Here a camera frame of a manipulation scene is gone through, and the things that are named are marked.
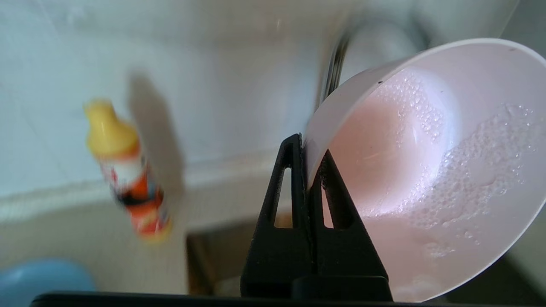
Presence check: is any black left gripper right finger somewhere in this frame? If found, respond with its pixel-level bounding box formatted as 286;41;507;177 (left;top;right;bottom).
308;149;393;299

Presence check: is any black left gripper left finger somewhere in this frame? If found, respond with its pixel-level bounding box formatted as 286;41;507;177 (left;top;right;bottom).
240;133;317;298

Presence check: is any pale pink bowl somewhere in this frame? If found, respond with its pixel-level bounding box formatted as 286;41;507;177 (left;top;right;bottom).
303;38;546;303

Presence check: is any orange dish soap bottle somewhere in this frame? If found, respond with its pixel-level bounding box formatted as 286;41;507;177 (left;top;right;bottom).
84;98;173;243

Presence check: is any chrome gooseneck faucet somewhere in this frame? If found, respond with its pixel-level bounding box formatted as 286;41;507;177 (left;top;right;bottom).
317;26;427;109

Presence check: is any blue grey plate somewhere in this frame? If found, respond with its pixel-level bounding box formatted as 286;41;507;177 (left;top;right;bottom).
0;258;97;296

